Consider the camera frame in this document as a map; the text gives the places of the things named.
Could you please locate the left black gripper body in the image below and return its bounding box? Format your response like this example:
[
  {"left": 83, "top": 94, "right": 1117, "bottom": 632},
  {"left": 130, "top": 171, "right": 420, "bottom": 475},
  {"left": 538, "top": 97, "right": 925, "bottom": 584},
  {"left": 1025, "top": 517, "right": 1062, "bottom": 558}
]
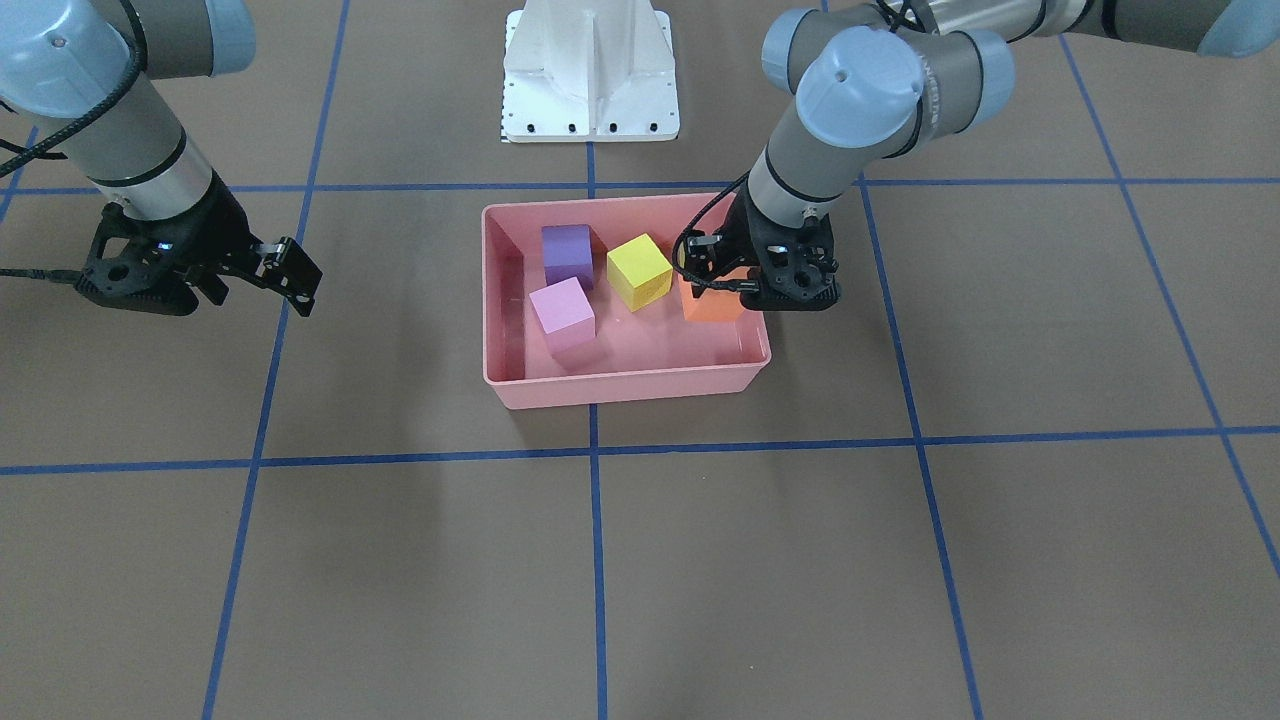
[{"left": 716, "top": 190, "right": 842, "bottom": 311}]

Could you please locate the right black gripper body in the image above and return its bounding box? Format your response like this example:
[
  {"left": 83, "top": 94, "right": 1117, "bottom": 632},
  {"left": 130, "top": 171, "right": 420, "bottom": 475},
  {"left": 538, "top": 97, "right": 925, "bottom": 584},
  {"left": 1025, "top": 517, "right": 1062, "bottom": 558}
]
[{"left": 76, "top": 186, "right": 261, "bottom": 316}]

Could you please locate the orange foam cube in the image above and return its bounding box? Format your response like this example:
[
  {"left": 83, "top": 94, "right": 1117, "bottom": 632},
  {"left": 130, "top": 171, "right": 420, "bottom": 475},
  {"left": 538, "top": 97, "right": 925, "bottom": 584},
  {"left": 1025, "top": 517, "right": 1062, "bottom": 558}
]
[{"left": 675, "top": 275, "right": 745, "bottom": 323}]

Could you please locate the yellow foam cube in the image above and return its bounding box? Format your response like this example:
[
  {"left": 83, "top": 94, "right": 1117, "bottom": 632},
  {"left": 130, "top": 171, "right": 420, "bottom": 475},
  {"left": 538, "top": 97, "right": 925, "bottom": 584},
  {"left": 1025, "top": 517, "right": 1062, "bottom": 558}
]
[{"left": 605, "top": 233, "right": 673, "bottom": 313}]

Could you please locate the purple foam cube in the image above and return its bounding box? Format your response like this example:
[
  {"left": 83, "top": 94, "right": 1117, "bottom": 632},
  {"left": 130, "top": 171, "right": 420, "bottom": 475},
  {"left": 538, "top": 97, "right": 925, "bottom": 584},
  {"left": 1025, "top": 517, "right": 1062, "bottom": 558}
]
[{"left": 540, "top": 224, "right": 595, "bottom": 292}]

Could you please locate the pink foam cube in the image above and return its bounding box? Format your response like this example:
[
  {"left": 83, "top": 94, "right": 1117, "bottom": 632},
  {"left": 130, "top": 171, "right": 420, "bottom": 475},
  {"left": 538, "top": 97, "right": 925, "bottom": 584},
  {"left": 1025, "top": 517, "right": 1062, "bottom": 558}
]
[{"left": 529, "top": 275, "right": 596, "bottom": 355}]

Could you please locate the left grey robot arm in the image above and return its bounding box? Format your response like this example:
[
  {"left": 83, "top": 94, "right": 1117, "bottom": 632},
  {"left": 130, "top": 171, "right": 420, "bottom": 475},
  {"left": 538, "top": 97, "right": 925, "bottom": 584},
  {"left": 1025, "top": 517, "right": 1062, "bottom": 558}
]
[{"left": 671, "top": 1, "right": 1279, "bottom": 311}]

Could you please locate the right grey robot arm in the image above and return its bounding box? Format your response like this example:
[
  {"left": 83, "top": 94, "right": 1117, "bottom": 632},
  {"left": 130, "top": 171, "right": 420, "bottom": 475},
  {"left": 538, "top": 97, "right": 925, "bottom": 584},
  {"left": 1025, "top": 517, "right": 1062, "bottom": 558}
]
[{"left": 1, "top": 1, "right": 323, "bottom": 316}]

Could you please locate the pink plastic bin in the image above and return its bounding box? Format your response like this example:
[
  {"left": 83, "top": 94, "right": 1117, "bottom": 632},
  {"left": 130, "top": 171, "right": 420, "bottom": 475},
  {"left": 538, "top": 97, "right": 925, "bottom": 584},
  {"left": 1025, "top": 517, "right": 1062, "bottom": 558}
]
[{"left": 480, "top": 193, "right": 772, "bottom": 410}]

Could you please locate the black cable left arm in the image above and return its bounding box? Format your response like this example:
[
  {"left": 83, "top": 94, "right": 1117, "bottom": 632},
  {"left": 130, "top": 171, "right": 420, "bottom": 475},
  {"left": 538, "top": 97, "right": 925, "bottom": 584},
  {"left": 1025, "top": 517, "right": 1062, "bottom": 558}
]
[{"left": 672, "top": 170, "right": 753, "bottom": 296}]

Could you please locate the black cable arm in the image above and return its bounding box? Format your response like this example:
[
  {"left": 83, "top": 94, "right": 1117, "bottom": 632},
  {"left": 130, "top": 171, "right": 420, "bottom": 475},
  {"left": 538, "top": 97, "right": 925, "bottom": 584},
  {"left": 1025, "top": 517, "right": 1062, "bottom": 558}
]
[
  {"left": 672, "top": 170, "right": 753, "bottom": 296},
  {"left": 0, "top": 0, "right": 146, "bottom": 286}
]

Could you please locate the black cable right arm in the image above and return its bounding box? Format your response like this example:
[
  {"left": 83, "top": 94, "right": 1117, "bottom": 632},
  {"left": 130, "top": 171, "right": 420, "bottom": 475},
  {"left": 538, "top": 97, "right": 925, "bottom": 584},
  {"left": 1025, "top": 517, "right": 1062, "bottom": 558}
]
[{"left": 0, "top": 0, "right": 146, "bottom": 286}]

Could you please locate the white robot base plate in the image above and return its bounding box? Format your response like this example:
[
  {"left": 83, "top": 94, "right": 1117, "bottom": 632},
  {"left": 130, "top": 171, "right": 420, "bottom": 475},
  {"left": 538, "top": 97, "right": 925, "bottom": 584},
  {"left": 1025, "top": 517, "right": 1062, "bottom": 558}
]
[{"left": 500, "top": 1, "right": 681, "bottom": 143}]

